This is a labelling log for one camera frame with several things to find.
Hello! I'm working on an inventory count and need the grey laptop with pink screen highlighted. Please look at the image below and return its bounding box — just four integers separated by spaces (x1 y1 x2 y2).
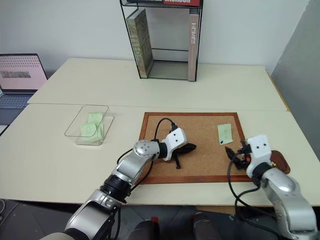
0 52 49 111

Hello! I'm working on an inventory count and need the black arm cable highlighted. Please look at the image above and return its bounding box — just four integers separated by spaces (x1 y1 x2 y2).
225 159 279 240
116 117 179 187

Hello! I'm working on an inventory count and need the olive patterned book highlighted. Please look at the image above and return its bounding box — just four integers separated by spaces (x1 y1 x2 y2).
125 8 154 78

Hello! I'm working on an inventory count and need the black wire shelf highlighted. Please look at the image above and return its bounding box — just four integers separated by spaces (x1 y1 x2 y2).
119 0 204 82

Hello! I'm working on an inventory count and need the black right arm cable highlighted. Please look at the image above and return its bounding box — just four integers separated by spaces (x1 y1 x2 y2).
225 159 279 240

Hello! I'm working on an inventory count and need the red flat book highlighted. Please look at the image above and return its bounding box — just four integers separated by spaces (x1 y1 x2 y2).
163 0 201 7

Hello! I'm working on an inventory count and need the clear plastic box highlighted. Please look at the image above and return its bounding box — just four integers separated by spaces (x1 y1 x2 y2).
64 104 116 147

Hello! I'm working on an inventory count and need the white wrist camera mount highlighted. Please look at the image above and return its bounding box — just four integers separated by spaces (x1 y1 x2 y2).
162 127 188 162
245 134 273 176

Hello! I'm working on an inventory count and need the green sticky note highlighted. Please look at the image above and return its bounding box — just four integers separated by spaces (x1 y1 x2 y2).
217 123 234 146
87 112 105 125
79 121 99 138

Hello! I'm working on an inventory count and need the grey partition panel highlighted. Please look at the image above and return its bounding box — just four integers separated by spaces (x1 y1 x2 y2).
270 0 320 162

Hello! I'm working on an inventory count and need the brown wooden tray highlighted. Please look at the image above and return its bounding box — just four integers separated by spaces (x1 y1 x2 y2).
270 149 292 175

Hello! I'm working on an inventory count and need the cork board with wooden frame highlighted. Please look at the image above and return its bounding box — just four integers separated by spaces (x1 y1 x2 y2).
136 111 254 186

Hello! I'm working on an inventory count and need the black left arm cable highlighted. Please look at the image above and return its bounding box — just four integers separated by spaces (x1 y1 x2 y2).
116 117 179 187

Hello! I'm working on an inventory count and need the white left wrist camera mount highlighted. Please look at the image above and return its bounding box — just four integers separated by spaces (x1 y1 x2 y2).
162 127 188 162

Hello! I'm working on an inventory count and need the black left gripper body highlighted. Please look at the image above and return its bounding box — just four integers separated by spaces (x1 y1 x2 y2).
170 143 191 159

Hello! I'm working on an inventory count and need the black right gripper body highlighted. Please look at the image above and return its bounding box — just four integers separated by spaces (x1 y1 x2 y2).
234 140 252 170

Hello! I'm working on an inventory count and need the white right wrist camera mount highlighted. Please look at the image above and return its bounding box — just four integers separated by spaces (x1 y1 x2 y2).
245 134 273 176

